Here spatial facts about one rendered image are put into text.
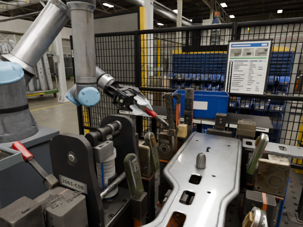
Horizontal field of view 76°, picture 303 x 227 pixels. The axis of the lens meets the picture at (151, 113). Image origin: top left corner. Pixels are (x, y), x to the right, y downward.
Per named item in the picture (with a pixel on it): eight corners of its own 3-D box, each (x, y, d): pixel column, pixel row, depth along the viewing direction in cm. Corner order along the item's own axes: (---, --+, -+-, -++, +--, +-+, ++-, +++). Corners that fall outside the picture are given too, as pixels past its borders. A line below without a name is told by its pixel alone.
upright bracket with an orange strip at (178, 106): (175, 193, 96) (179, 94, 83) (172, 193, 96) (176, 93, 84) (177, 190, 98) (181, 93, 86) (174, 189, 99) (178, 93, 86)
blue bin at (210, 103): (227, 119, 105) (229, 96, 102) (172, 115, 113) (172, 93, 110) (224, 112, 121) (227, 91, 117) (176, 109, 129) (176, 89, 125)
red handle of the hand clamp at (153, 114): (174, 131, 76) (144, 106, 80) (172, 135, 77) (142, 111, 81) (178, 128, 80) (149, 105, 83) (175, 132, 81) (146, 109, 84)
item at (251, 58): (264, 96, 109) (273, 38, 102) (222, 93, 119) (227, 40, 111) (264, 96, 111) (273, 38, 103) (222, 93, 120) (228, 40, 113)
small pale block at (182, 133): (181, 199, 92) (185, 126, 83) (175, 197, 93) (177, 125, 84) (184, 195, 95) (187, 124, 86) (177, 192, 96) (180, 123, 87)
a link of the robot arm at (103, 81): (106, 87, 91) (112, 72, 87) (113, 93, 89) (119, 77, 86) (95, 89, 84) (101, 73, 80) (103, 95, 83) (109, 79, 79)
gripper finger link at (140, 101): (147, 113, 76) (128, 102, 79) (153, 110, 81) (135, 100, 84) (149, 106, 75) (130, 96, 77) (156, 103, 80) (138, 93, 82)
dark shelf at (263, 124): (273, 133, 92) (273, 128, 92) (117, 113, 130) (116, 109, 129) (268, 121, 112) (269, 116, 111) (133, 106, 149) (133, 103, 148)
